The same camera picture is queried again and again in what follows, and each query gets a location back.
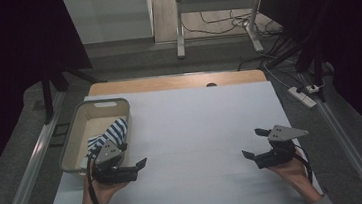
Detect white floor cable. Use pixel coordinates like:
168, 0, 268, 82
263, 60, 292, 92

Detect black curtain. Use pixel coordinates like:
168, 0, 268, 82
257, 0, 362, 169
0, 0, 104, 194

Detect white table sheet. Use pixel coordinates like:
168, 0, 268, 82
33, 74, 325, 204

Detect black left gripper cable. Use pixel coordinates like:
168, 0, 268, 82
83, 145, 112, 204

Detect black floor cables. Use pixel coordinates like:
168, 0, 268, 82
178, 0, 285, 47

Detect blue white striped cloth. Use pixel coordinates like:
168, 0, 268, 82
83, 116, 132, 159

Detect white metal desk frame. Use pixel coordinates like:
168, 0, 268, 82
171, 0, 273, 62

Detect black metal stand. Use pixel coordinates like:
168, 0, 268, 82
38, 59, 111, 125
262, 32, 330, 109

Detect white power strip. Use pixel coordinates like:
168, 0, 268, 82
286, 84, 318, 112

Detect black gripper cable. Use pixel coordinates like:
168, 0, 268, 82
291, 141, 314, 186
83, 145, 112, 204

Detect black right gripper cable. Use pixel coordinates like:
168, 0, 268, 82
291, 141, 314, 186

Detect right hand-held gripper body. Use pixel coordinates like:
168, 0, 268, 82
251, 121, 313, 171

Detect person's left hand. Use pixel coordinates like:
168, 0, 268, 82
74, 159, 132, 204

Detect white cabinet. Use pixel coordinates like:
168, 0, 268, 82
62, 0, 157, 48

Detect person's right hand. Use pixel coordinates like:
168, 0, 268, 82
266, 148, 323, 204

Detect aluminium rail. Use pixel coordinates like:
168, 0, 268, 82
0, 90, 78, 204
299, 67, 362, 204

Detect white plug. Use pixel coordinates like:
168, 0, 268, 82
305, 83, 321, 95

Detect beige plastic basket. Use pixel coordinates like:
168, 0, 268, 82
53, 96, 137, 178

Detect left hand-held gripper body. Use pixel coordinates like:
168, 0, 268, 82
87, 135, 140, 187

